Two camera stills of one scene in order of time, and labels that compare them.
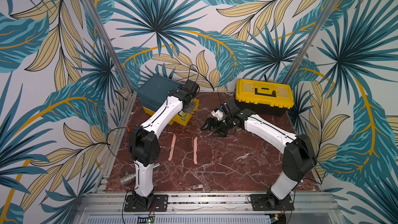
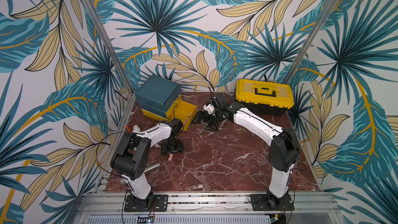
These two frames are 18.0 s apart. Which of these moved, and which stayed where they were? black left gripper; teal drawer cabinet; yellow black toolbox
Moved: black left gripper
Stayed: yellow black toolbox; teal drawer cabinet
